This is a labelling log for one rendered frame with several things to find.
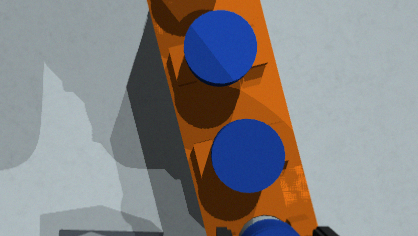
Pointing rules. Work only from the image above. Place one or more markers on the grey key housing with green and blue buttons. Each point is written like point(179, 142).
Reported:
point(106, 233)

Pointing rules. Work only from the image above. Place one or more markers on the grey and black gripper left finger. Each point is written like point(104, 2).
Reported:
point(222, 231)

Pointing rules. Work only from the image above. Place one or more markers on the blue cylinder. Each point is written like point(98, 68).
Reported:
point(220, 48)
point(248, 155)
point(270, 227)

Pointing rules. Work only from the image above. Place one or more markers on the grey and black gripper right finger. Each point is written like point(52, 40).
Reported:
point(324, 231)

